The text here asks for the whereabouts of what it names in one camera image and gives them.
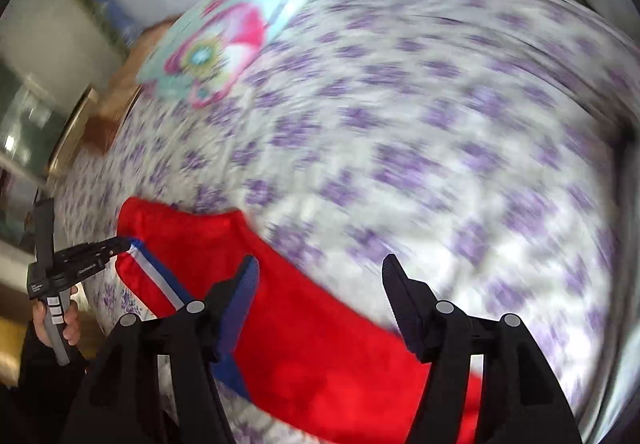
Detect person's left hand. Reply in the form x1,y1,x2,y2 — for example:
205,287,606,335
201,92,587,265
32,285,82,348

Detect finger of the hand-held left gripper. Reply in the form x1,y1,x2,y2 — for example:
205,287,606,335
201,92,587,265
85,237,130,262

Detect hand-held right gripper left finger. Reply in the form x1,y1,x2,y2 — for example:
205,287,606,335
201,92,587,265
62,255,261,444

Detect purple floral bed sheet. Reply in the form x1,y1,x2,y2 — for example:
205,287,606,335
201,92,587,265
52,0,632,444

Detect wooden bed frame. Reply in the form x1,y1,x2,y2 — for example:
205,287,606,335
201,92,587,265
82,18,176,155

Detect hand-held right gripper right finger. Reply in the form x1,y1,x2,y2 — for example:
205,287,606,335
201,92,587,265
381,254,585,444

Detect person's left forearm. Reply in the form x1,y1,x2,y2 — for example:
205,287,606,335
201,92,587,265
10,321,91,444

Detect teal and pink floral pillow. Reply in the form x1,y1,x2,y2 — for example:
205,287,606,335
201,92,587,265
136,0,323,110

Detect red pants with striped side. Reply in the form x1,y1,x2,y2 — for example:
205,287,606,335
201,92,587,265
114,197,483,444

